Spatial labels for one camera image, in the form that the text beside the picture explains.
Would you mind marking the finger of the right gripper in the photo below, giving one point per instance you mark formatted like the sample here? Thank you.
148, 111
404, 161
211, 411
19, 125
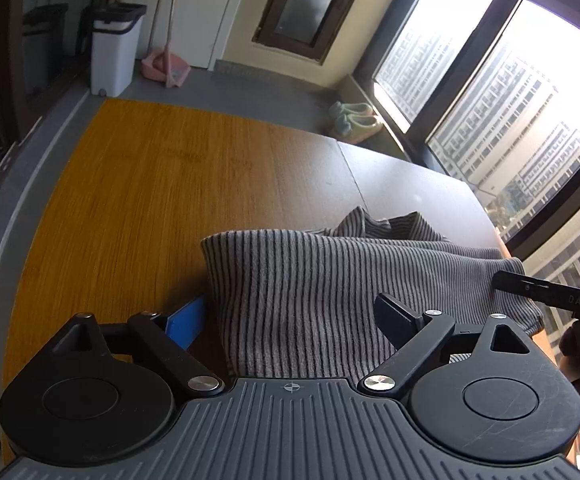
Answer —
552, 295

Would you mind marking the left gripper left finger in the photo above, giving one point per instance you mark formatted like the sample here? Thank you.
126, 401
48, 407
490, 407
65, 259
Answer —
184, 374

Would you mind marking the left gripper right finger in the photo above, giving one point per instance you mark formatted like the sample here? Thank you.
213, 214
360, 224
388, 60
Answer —
418, 340

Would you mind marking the grey striped sweater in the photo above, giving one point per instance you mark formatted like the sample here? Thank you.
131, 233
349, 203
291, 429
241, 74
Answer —
299, 304

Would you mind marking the green slipper front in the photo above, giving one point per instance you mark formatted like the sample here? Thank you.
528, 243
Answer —
354, 128

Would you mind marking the green slipper near window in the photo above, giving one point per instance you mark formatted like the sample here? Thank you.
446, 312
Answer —
359, 109

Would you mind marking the white trash bin black lid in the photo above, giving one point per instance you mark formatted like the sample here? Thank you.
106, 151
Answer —
115, 34

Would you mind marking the dark framed frosted window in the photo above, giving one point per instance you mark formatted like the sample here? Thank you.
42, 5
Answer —
306, 28

